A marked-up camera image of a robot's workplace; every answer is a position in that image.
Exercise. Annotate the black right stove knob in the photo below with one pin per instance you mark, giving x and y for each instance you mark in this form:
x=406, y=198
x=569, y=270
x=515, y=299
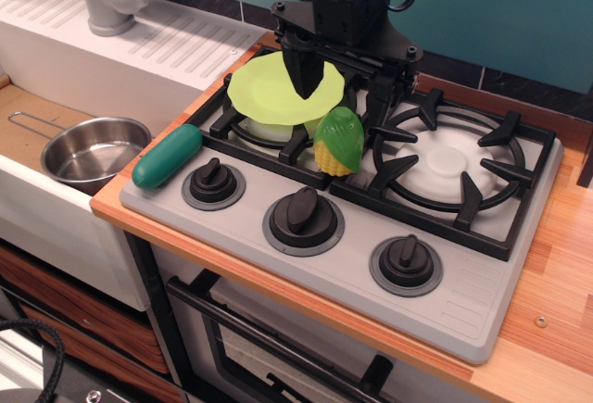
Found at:
x=406, y=266

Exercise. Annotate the black stove knob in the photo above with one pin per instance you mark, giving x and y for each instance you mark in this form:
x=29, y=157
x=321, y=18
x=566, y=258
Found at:
x=406, y=266
x=303, y=224
x=213, y=186

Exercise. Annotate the black burner grate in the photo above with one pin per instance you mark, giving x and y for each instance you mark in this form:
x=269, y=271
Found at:
x=468, y=176
x=285, y=150

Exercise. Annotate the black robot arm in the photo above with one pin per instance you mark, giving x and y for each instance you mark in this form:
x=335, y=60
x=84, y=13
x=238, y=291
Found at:
x=355, y=33

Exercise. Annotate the light green plastic plate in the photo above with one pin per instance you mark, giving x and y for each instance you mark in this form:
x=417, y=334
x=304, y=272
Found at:
x=262, y=91

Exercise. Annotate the wooden drawer front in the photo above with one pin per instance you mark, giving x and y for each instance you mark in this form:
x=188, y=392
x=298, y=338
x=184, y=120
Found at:
x=105, y=336

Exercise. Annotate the green toy cucumber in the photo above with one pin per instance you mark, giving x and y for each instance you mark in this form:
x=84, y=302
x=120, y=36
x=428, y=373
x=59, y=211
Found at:
x=167, y=157

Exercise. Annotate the black right burner grate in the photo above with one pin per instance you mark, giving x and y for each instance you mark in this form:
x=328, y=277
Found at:
x=468, y=176

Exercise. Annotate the black left burner grate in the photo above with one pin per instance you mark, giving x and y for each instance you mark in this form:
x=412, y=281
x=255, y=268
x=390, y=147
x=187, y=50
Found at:
x=285, y=150

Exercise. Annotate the black middle stove knob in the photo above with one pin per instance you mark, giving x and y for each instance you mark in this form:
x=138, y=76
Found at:
x=303, y=224

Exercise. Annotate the toy oven door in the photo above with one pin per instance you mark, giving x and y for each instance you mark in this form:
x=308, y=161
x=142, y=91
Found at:
x=274, y=354

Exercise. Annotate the black left stove knob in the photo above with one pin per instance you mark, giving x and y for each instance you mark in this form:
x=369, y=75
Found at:
x=213, y=186

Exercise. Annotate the grey toy stove top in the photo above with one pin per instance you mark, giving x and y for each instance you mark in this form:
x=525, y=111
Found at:
x=462, y=315

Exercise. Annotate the teal wall cabinet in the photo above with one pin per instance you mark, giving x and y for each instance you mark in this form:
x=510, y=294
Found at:
x=543, y=40

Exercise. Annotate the toy corncob with green husk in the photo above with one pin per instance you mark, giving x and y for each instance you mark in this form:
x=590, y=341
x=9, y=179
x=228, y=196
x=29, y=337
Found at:
x=338, y=142

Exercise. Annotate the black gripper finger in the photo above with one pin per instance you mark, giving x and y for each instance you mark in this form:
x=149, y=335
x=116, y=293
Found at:
x=383, y=92
x=304, y=68

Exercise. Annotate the white toy sink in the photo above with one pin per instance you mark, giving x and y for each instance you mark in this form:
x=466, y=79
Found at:
x=57, y=73

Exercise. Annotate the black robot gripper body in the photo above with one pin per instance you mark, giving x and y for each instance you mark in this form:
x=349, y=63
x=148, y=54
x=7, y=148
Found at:
x=341, y=36

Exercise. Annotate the small steel pot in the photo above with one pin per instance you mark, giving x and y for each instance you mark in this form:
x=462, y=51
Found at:
x=88, y=155

